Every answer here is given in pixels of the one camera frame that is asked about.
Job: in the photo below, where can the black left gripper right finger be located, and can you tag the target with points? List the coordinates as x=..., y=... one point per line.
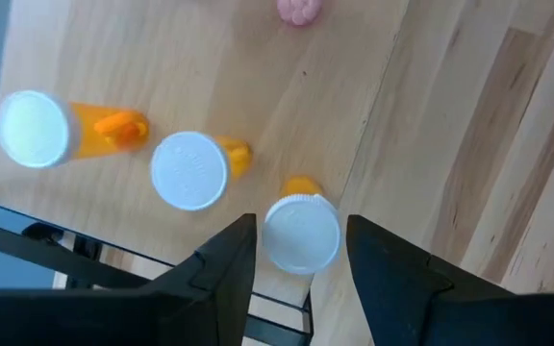
x=397, y=298

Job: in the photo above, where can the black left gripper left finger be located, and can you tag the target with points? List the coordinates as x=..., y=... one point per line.
x=219, y=288

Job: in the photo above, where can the orange pill bottle white cap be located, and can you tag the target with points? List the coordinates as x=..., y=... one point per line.
x=301, y=235
x=189, y=170
x=32, y=129

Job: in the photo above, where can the wooden shelf black metal frame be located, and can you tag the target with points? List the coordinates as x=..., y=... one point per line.
x=161, y=57

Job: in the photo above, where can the pink pill bottle white cap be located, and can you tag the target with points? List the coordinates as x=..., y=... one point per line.
x=300, y=12

